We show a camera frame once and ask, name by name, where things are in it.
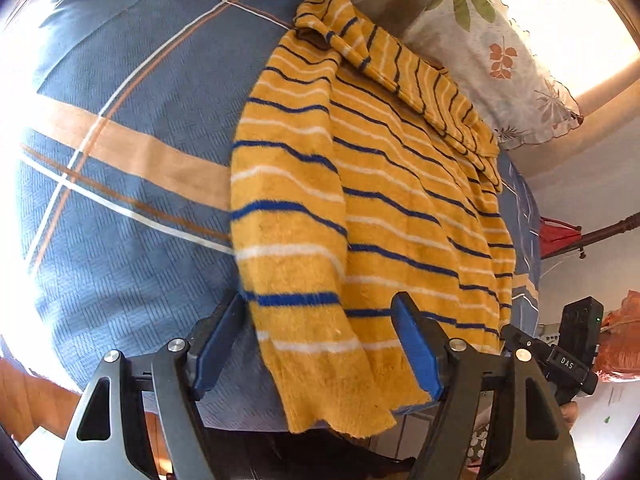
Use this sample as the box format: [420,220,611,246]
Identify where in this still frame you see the yellow striped sweater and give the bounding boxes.
[229,0,517,440]

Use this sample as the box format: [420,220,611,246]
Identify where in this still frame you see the orange plastic bag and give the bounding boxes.
[595,294,640,383]

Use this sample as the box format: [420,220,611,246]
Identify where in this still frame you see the white leaf print pillow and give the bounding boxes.
[400,0,585,151]

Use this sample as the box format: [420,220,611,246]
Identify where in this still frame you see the person's right hand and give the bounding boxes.
[560,400,581,433]

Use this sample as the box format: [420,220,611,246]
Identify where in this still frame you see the blue plaid bed sheet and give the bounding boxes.
[0,0,543,433]

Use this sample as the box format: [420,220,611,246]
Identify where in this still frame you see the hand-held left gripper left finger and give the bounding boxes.
[56,290,247,480]

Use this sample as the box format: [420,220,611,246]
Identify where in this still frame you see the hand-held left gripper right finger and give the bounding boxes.
[390,291,583,480]

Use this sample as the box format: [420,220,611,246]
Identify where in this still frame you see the red cloth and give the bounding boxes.
[539,216,583,260]

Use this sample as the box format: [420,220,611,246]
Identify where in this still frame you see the dark wooden pole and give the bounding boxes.
[542,212,640,260]

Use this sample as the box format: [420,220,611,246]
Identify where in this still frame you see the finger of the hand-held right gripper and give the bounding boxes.
[499,324,551,361]

